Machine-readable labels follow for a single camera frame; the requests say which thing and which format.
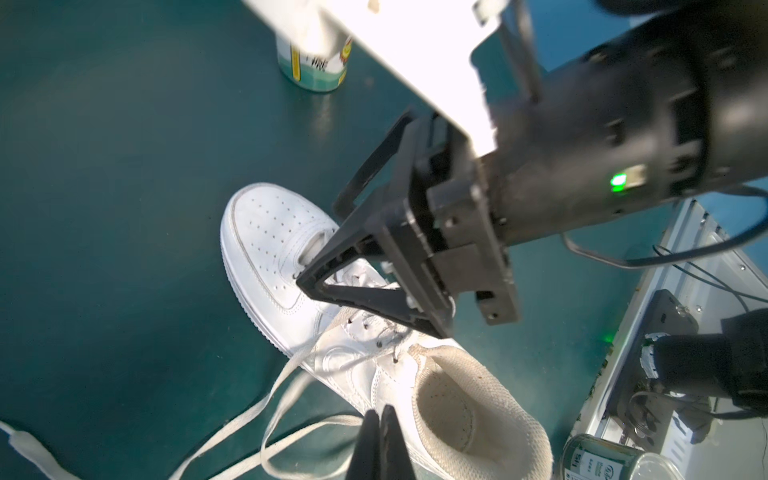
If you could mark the green white tin can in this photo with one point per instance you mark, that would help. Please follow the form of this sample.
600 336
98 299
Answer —
313 73

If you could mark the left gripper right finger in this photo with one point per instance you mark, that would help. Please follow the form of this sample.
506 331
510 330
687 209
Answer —
394 458

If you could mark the white sneaker shoe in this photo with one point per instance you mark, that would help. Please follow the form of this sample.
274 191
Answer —
458 420

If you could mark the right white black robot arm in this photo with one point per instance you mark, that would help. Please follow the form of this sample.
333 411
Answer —
729 38

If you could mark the aluminium front rail base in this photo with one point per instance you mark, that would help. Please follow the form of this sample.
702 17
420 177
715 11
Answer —
710 289

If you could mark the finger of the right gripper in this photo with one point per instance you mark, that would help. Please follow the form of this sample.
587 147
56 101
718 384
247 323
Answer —
341 274

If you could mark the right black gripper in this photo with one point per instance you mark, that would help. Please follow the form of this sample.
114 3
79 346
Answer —
617 131

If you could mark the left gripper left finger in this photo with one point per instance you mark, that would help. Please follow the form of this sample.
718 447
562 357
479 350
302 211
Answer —
365 460

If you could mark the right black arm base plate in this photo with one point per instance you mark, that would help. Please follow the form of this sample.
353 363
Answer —
678 377

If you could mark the white shoelace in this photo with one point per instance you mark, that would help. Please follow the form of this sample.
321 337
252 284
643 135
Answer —
139 390

